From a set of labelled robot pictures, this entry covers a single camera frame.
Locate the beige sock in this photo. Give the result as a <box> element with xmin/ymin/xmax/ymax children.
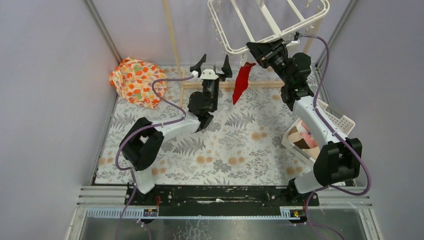
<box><xmin>288</xmin><ymin>126</ymin><xmax>320</xmax><ymax>159</ymax></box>

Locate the floral patterned table mat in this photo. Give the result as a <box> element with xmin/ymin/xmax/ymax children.
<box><xmin>94</xmin><ymin>81</ymin><xmax>311</xmax><ymax>185</ymax></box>

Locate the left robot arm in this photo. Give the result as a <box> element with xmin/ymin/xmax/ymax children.
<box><xmin>116</xmin><ymin>55</ymin><xmax>233</xmax><ymax>206</ymax></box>

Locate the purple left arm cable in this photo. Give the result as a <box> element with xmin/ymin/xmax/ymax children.
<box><xmin>114</xmin><ymin>71</ymin><xmax>200</xmax><ymax>240</ymax></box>

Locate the white clip sock hanger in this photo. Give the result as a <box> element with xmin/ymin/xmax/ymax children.
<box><xmin>207</xmin><ymin>0</ymin><xmax>331</xmax><ymax>64</ymax></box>

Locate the pink blue lettered sock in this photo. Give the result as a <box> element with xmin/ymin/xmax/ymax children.
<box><xmin>300</xmin><ymin>121</ymin><xmax>319</xmax><ymax>149</ymax></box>

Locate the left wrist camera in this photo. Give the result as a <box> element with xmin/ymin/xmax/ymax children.
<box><xmin>198</xmin><ymin>68</ymin><xmax>219</xmax><ymax>81</ymax></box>

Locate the brown ribbed sock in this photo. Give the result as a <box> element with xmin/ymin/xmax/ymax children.
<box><xmin>293</xmin><ymin>139</ymin><xmax>310</xmax><ymax>149</ymax></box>

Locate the wooden drying rack stand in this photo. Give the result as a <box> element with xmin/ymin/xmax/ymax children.
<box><xmin>160</xmin><ymin>0</ymin><xmax>332</xmax><ymax>110</ymax></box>

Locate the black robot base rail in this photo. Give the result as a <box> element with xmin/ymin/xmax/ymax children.
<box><xmin>124</xmin><ymin>185</ymin><xmax>320</xmax><ymax>213</ymax></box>

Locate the orange floral cloth bundle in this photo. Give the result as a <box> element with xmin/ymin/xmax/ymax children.
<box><xmin>109</xmin><ymin>57</ymin><xmax>168</xmax><ymax>109</ymax></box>

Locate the white slotted cable duct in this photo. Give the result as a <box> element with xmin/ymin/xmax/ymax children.
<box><xmin>86</xmin><ymin>207</ymin><xmax>306</xmax><ymax>221</ymax></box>

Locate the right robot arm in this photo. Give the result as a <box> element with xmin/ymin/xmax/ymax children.
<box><xmin>246</xmin><ymin>39</ymin><xmax>362</xmax><ymax>206</ymax></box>

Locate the red sock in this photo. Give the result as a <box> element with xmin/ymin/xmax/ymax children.
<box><xmin>232</xmin><ymin>62</ymin><xmax>256</xmax><ymax>105</ymax></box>

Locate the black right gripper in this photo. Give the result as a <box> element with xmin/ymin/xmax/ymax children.
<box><xmin>245</xmin><ymin>39</ymin><xmax>292</xmax><ymax>86</ymax></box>

